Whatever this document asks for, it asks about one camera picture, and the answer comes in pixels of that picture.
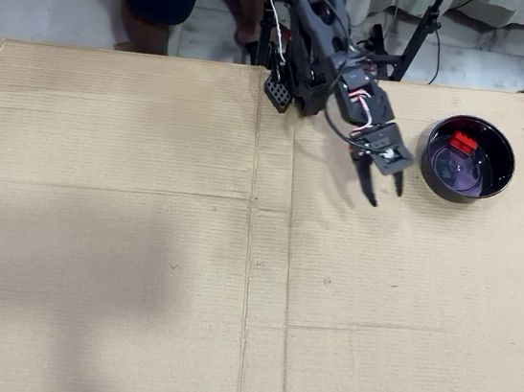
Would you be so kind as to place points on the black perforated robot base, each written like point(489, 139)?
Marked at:
point(277, 94)

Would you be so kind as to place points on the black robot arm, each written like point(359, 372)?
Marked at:
point(318, 24)

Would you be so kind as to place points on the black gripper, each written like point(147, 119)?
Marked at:
point(388, 160)

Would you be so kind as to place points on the black round plastic bowl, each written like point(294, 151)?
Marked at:
point(457, 178)

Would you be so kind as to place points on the black stand pole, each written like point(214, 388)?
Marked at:
point(264, 37)

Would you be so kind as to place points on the brown corrugated cardboard sheet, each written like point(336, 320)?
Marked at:
point(102, 160)

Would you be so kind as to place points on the red lego block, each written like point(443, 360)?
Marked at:
point(462, 144)

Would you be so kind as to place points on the black tripod stand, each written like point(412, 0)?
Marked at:
point(415, 37)

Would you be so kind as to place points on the bare human leg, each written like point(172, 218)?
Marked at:
point(248, 6)
point(143, 35)

